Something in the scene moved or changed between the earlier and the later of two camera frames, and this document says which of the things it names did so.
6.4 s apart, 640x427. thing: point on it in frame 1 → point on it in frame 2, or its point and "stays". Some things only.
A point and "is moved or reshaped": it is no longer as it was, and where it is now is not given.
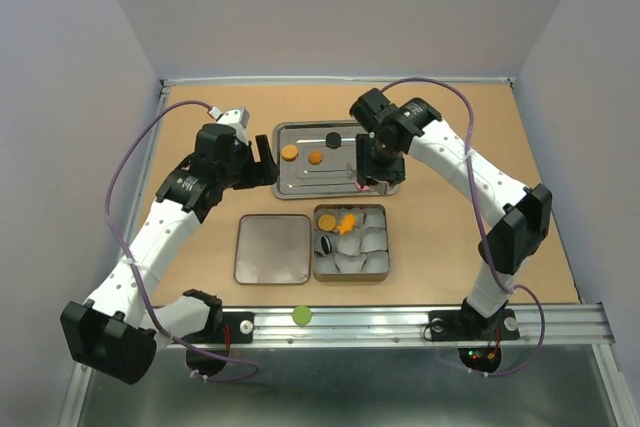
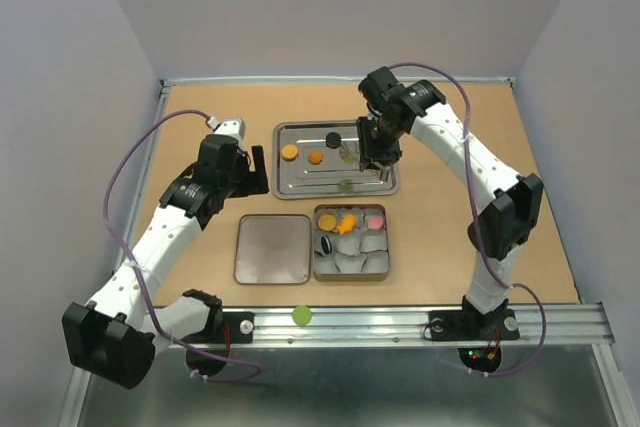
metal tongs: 380,186 is moved or reshaped
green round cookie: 301,315 stays
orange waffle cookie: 326,222 stays
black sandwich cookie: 326,244 stays
